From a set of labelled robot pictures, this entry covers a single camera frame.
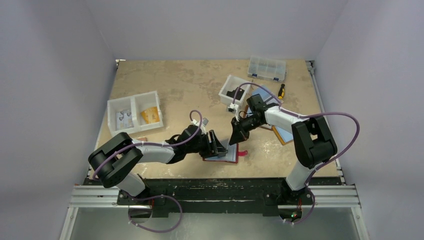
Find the white two-compartment bin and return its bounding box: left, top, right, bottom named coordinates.
left=107, top=91, right=164, bottom=137

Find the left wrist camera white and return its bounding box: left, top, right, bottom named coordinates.
left=192, top=117, right=209, bottom=128

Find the open blue card holder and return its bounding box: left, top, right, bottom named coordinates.
left=251, top=86, right=273, bottom=101

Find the black item in bin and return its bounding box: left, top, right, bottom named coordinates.
left=226, top=88, right=245, bottom=100

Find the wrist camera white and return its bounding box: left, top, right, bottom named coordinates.
left=227, top=103, right=240, bottom=121
left=192, top=117, right=209, bottom=128

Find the red card holder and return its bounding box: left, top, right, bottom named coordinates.
left=202, top=138, right=248, bottom=164

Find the yellow black screwdriver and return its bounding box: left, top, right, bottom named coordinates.
left=278, top=83, right=286, bottom=100

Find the clear plastic organizer box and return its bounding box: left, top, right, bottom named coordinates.
left=247, top=55, right=286, bottom=82

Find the aluminium frame rail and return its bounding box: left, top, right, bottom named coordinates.
left=69, top=185, right=119, bottom=208

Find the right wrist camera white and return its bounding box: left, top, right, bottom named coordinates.
left=227, top=103, right=240, bottom=121

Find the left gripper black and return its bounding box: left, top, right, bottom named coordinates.
left=185, top=129, right=227, bottom=158

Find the closed pink-brown card holder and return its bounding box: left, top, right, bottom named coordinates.
left=136, top=137, right=148, bottom=142

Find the open tan card holder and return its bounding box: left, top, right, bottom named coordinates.
left=271, top=126, right=294, bottom=146

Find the orange card in bin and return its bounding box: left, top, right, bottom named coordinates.
left=140, top=106, right=161, bottom=124

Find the grey card in bin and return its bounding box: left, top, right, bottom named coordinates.
left=115, top=108, right=134, bottom=131

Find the small white square bin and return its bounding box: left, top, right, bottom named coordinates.
left=218, top=74, right=251, bottom=107

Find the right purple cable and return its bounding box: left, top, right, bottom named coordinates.
left=231, top=82, right=361, bottom=227

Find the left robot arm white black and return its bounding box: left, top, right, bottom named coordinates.
left=88, top=124, right=228, bottom=205

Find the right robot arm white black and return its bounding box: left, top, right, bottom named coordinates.
left=229, top=94, right=338, bottom=204

